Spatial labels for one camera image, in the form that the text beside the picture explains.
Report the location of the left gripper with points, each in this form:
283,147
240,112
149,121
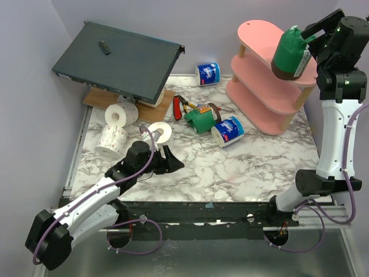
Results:
170,164

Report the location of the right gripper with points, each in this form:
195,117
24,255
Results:
318,35

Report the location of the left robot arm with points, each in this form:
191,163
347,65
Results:
53,234

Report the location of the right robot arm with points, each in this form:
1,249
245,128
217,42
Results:
342,95

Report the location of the pink three-tier shelf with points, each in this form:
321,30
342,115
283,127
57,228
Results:
268,102

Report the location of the white floral paper towel roll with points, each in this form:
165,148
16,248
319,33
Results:
166,138

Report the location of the floral roll lying left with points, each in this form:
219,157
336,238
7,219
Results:
111,141

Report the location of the blue wrapped Tempo roll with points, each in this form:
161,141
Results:
227,131

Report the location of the floral roll near board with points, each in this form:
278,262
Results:
121,114

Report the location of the blue wrapped roll at back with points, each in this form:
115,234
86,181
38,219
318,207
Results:
207,74

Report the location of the wooden board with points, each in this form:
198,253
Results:
99,98

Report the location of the small black connector strip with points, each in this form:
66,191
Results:
105,49

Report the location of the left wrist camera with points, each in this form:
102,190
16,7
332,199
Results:
155,135

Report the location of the red handled cutter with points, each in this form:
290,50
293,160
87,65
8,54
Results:
176,108

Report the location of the yellow handled pliers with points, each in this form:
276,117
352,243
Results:
186,105

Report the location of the blue handled screwdriver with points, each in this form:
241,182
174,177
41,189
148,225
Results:
225,110

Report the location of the dark grey network switch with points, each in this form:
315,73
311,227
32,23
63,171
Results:
137,68

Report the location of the black metal base rail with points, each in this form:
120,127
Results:
158,221

